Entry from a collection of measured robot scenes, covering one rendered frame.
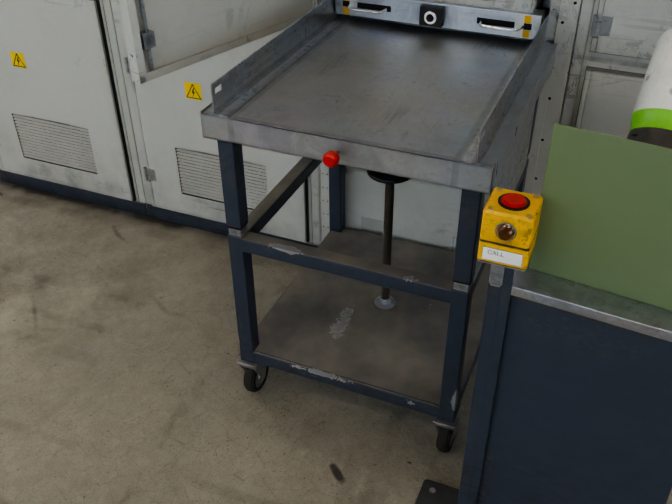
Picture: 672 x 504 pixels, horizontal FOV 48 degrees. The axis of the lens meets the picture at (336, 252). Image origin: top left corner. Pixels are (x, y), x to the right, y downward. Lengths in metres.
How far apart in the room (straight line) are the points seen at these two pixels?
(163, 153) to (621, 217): 1.78
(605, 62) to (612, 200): 0.85
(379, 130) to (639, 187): 0.55
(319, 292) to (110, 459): 0.71
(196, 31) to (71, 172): 1.22
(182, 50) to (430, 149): 0.72
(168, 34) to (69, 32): 0.87
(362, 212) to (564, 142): 1.30
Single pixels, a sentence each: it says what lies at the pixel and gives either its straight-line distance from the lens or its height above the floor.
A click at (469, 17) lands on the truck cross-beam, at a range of 2.01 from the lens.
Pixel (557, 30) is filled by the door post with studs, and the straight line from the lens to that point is 2.03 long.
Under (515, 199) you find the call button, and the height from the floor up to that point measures 0.91.
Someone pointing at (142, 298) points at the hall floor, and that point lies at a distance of 2.51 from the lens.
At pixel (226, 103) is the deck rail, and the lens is 1.65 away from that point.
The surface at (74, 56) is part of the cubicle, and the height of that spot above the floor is 0.60.
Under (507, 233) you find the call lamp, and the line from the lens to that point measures 1.19.
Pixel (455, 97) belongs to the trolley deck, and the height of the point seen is 0.85.
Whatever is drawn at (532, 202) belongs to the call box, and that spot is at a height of 0.90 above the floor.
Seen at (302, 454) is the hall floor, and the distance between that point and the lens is 1.99.
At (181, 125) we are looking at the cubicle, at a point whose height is 0.42.
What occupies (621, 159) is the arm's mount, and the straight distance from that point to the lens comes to 1.20.
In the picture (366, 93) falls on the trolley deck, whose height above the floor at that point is 0.85.
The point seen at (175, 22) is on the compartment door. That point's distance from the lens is 1.88.
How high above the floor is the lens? 1.53
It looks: 36 degrees down
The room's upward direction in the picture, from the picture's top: straight up
